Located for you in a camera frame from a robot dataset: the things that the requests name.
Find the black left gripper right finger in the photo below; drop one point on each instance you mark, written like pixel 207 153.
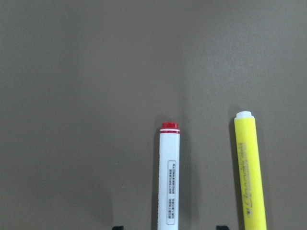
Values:
pixel 221 227

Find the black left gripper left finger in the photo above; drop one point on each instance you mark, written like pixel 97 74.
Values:
pixel 118 228

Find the red capped white marker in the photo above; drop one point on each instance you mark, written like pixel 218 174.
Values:
pixel 168 187

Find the yellow highlighter pen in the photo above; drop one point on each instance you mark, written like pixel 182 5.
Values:
pixel 249 171

